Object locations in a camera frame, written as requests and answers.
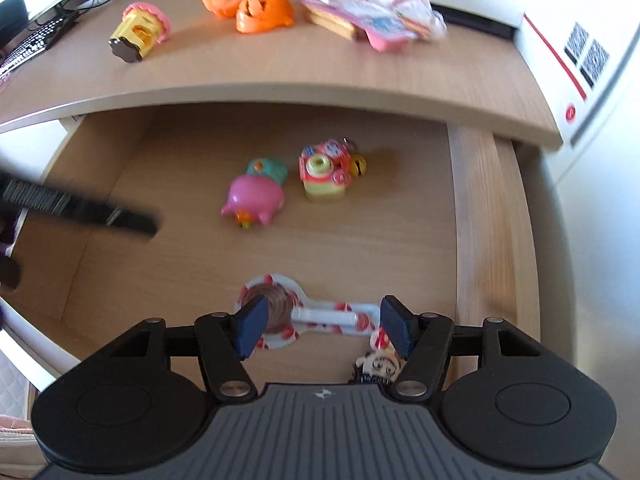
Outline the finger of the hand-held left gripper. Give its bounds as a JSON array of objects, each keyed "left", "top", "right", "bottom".
[
  {"left": 0, "top": 169, "right": 162, "bottom": 242},
  {"left": 0, "top": 256, "right": 22, "bottom": 293}
]

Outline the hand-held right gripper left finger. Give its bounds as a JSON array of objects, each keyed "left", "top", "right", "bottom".
[{"left": 107, "top": 294, "right": 271, "bottom": 404}]

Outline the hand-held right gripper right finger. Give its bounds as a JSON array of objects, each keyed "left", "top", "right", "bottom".
[{"left": 379, "top": 294, "right": 544, "bottom": 404}]

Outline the white desk drawer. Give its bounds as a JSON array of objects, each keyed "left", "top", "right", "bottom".
[
  {"left": 0, "top": 102, "right": 545, "bottom": 397},
  {"left": 0, "top": 119, "right": 72, "bottom": 182}
]

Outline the white quilted mattress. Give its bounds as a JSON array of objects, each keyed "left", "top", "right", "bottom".
[{"left": 0, "top": 339, "right": 47, "bottom": 480}]

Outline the pink pig toy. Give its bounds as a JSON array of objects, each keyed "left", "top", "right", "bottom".
[{"left": 220, "top": 172, "right": 287, "bottom": 231}]

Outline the teal plastic toy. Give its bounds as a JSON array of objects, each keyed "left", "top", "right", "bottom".
[{"left": 245, "top": 157, "right": 290, "bottom": 189}]

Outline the black computer keyboard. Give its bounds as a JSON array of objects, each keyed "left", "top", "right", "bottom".
[{"left": 0, "top": 17, "right": 69, "bottom": 79}]

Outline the yellow cupcake toy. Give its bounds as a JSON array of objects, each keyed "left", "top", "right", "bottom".
[{"left": 108, "top": 1, "right": 172, "bottom": 65}]

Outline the orange plastic piece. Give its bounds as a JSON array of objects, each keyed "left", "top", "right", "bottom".
[{"left": 201, "top": 0, "right": 252, "bottom": 20}]

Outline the orange pumpkin toy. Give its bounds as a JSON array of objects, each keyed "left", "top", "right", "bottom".
[{"left": 234, "top": 0, "right": 296, "bottom": 35}]

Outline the white card with red print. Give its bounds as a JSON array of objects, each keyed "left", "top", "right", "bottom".
[{"left": 514, "top": 0, "right": 640, "bottom": 149}]

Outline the white and pink plastic bag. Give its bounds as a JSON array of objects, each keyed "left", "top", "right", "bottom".
[{"left": 369, "top": 0, "right": 449, "bottom": 42}]

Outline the small doll keychain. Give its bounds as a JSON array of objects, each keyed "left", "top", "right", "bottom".
[{"left": 349, "top": 330, "right": 404, "bottom": 386}]

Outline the colourful camera toy with bell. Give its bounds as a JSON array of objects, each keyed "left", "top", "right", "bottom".
[{"left": 298, "top": 137, "right": 369, "bottom": 204}]

